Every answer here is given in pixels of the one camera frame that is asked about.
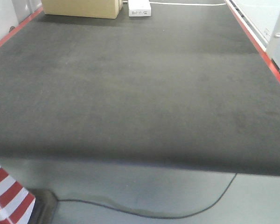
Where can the white cable strip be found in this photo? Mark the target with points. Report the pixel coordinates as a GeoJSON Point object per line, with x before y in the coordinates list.
{"type": "Point", "coordinates": [188, 4]}

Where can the long white box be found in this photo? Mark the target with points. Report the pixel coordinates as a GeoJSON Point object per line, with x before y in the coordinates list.
{"type": "Point", "coordinates": [139, 8]}

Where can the cardboard box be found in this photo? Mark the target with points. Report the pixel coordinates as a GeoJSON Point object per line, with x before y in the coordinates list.
{"type": "Point", "coordinates": [105, 9]}

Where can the left red white traffic cone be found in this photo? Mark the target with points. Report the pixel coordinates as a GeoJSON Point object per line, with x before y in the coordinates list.
{"type": "Point", "coordinates": [19, 205]}

